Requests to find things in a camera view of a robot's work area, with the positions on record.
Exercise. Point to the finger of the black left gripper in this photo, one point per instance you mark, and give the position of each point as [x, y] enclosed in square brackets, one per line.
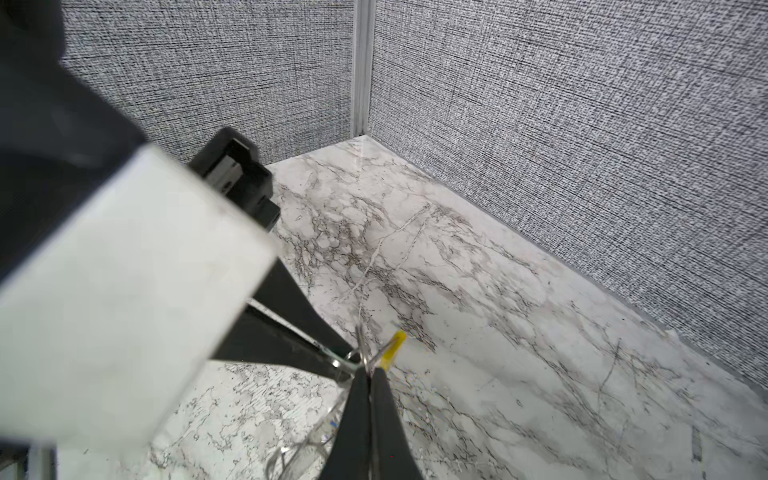
[255, 338]

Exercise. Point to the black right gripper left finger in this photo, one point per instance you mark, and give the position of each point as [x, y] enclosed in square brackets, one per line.
[350, 455]

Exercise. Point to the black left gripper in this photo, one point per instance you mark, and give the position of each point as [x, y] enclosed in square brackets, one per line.
[85, 196]

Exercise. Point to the yellow capped key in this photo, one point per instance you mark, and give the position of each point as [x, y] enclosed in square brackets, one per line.
[389, 353]

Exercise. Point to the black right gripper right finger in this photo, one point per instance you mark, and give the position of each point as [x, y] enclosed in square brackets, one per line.
[391, 456]

